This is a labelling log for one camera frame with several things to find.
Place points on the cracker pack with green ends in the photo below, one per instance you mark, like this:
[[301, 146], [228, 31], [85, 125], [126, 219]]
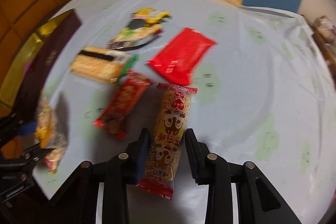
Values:
[[102, 64]]

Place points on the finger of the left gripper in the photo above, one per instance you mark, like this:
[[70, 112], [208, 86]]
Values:
[[28, 129]]

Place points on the light blue smiley tablecloth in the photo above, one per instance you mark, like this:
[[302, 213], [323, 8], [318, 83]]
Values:
[[265, 95]]

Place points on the tissue box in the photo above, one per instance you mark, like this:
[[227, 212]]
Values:
[[325, 28]]

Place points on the gold-lined dark gift box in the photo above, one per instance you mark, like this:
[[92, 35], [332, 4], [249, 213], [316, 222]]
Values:
[[23, 84]]

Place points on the wooden side table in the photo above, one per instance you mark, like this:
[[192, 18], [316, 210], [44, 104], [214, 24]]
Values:
[[327, 50]]

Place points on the glossy red snack packet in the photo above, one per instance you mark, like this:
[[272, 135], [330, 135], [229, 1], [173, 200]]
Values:
[[178, 59]]

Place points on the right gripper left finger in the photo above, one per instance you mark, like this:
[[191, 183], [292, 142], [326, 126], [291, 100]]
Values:
[[77, 199]]

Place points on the long sesame stick packet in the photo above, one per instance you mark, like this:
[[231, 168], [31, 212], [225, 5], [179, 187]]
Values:
[[167, 139]]

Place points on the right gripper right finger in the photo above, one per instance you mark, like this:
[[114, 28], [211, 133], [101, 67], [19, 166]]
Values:
[[258, 200]]

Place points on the orange-ended biscuit packet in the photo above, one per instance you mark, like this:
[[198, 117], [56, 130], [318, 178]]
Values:
[[50, 135]]

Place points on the small red snack packet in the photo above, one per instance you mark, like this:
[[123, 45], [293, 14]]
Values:
[[114, 118]]

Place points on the yellow snack packet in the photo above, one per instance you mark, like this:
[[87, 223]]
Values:
[[151, 15]]

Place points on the green and white snack packet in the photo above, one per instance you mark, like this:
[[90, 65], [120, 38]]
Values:
[[136, 34]]

